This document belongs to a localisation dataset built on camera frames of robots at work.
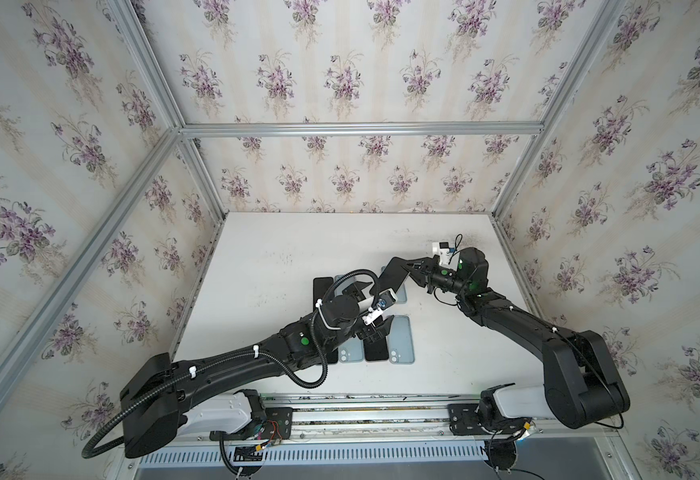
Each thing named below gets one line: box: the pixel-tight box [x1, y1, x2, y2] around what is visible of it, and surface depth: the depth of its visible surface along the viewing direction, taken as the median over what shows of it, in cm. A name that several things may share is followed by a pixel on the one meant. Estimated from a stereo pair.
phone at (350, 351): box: [338, 338, 364, 363], surface depth 86 cm
